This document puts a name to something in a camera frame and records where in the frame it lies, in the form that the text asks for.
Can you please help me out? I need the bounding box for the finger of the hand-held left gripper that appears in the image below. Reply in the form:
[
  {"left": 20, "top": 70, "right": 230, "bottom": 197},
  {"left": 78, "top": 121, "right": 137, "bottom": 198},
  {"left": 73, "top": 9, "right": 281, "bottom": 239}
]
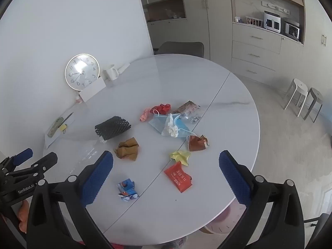
[
  {"left": 0, "top": 148, "right": 33, "bottom": 172},
  {"left": 5, "top": 152, "right": 58, "bottom": 184}
]

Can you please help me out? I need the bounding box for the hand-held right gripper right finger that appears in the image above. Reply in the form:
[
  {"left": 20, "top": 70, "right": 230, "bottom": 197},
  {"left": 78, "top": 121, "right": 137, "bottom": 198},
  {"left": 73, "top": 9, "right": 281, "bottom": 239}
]
[{"left": 218, "top": 150, "right": 305, "bottom": 249}]

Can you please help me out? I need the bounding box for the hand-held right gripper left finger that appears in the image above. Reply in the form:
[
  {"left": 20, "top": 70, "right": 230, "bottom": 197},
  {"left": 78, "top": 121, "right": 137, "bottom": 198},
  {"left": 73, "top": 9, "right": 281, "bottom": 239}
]
[{"left": 27, "top": 150, "right": 115, "bottom": 249}]

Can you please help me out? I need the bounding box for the blue printed carton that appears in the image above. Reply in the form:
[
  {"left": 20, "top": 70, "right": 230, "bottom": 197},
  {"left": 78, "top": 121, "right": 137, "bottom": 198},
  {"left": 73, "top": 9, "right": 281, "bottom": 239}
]
[{"left": 117, "top": 178, "right": 140, "bottom": 201}]

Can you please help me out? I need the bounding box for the brown paper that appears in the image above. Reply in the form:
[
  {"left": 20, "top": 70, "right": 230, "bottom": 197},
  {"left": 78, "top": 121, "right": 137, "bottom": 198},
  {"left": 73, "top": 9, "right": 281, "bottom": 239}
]
[{"left": 113, "top": 137, "right": 140, "bottom": 161}]

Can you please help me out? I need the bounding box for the brown torn wrapper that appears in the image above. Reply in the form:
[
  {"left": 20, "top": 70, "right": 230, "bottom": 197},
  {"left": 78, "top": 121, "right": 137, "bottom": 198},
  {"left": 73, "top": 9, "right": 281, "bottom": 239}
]
[{"left": 187, "top": 134, "right": 210, "bottom": 151}]

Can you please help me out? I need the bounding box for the black foam net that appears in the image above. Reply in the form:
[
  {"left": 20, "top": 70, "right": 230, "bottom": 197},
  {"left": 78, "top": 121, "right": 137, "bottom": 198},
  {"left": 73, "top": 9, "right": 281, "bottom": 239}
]
[{"left": 95, "top": 116, "right": 131, "bottom": 140}]

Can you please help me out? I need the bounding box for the red packet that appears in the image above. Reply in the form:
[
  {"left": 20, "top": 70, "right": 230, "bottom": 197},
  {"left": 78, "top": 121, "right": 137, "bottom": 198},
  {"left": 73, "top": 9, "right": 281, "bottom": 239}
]
[{"left": 164, "top": 161, "right": 193, "bottom": 193}]

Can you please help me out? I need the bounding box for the yellow paper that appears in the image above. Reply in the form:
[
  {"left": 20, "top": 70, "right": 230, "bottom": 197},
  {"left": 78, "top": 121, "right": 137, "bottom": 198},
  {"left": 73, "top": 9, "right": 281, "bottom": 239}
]
[{"left": 169, "top": 150, "right": 192, "bottom": 166}]

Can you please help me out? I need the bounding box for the pink paper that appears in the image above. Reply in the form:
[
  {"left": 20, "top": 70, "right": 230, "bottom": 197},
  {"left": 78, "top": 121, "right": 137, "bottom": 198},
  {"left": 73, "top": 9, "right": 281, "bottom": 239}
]
[{"left": 140, "top": 107, "right": 152, "bottom": 122}]

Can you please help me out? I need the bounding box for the blue face mask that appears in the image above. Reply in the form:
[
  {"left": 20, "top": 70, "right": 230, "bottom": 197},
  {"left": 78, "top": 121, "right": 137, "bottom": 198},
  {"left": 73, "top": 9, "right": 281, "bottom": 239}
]
[{"left": 148, "top": 110, "right": 191, "bottom": 138}]

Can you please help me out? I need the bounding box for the white tissue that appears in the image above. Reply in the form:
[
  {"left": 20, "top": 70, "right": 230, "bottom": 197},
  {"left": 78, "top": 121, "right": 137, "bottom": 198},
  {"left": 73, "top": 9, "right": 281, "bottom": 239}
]
[{"left": 161, "top": 113, "right": 179, "bottom": 138}]

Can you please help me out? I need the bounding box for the clear printed packet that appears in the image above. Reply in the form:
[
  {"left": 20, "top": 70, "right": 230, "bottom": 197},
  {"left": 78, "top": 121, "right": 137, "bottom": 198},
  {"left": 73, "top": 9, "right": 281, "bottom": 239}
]
[{"left": 172, "top": 100, "right": 202, "bottom": 123}]

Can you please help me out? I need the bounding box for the red paper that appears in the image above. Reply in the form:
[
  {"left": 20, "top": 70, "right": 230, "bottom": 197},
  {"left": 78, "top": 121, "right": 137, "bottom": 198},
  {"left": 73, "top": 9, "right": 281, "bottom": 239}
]
[{"left": 149, "top": 103, "right": 172, "bottom": 115}]

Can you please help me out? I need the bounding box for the person's left hand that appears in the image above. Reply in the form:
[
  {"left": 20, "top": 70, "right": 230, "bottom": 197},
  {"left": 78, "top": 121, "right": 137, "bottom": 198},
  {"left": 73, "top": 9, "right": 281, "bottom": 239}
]
[{"left": 17, "top": 200, "right": 32, "bottom": 234}]

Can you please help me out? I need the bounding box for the green utility knife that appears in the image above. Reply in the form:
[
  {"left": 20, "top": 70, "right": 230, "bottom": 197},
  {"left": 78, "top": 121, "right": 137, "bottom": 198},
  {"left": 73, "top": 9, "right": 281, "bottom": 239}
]
[{"left": 47, "top": 117, "right": 63, "bottom": 137}]

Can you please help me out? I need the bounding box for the clear plastic bottle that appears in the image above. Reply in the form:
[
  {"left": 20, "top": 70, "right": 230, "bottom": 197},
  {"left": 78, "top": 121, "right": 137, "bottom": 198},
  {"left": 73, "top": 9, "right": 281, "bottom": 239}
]
[{"left": 69, "top": 137, "right": 108, "bottom": 174}]

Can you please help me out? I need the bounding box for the red garment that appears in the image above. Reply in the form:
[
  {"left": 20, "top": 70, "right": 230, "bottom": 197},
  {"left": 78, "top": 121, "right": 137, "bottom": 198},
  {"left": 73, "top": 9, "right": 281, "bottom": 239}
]
[{"left": 109, "top": 242, "right": 143, "bottom": 249}]

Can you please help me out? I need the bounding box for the white cardboard box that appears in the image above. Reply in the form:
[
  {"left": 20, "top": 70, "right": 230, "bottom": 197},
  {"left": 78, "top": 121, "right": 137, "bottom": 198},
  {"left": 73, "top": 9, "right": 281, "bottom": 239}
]
[{"left": 78, "top": 77, "right": 106, "bottom": 101}]

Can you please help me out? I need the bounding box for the grey fuzzy garment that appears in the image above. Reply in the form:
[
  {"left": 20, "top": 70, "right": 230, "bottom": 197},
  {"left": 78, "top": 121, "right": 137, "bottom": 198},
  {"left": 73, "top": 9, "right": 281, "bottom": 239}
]
[{"left": 158, "top": 237, "right": 188, "bottom": 249}]

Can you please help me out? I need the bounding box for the white mug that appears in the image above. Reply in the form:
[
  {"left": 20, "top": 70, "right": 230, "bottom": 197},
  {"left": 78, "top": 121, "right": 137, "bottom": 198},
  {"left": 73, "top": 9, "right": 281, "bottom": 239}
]
[{"left": 103, "top": 64, "right": 119, "bottom": 81}]

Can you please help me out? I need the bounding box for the white stool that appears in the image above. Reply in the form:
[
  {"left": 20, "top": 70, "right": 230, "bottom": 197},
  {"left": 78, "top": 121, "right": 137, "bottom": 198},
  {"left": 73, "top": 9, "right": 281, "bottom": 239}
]
[{"left": 283, "top": 78, "right": 309, "bottom": 117}]

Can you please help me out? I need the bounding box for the grey stool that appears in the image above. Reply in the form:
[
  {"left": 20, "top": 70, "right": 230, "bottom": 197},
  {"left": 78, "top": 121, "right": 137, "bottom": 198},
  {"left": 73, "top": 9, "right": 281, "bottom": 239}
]
[{"left": 302, "top": 88, "right": 324, "bottom": 123}]

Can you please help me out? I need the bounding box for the grey chair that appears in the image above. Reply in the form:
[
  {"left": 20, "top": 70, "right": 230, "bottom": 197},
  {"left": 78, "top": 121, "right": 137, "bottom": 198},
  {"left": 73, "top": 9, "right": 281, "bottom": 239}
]
[{"left": 158, "top": 41, "right": 204, "bottom": 57}]

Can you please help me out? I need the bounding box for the silver toaster oven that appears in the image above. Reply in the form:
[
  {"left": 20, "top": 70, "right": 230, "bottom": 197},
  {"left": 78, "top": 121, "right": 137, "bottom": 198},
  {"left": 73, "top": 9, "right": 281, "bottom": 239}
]
[{"left": 283, "top": 18, "right": 301, "bottom": 40}]

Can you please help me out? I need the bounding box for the white dish rack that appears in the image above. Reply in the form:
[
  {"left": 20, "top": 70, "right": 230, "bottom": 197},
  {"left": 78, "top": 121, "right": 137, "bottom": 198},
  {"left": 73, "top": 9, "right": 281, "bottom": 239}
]
[{"left": 245, "top": 16, "right": 264, "bottom": 26}]

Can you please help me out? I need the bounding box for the white kitchen appliance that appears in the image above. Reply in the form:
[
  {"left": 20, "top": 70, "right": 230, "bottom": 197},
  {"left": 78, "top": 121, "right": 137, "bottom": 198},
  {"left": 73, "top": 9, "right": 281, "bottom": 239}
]
[{"left": 264, "top": 11, "right": 281, "bottom": 33}]

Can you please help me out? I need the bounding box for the round white wall clock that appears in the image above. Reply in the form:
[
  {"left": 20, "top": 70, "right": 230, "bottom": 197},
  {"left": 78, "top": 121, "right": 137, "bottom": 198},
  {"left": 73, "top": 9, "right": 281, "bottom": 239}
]
[{"left": 65, "top": 54, "right": 100, "bottom": 91}]

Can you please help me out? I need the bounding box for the beige wall cabinet unit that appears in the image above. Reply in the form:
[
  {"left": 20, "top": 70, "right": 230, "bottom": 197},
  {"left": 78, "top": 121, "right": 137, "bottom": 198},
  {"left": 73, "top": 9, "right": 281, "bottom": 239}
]
[{"left": 136, "top": 0, "right": 332, "bottom": 83}]

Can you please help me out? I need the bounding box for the white wall rack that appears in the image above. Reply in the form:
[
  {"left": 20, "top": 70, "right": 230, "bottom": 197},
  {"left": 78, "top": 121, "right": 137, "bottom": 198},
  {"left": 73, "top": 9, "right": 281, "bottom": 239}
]
[{"left": 261, "top": 1, "right": 291, "bottom": 15}]

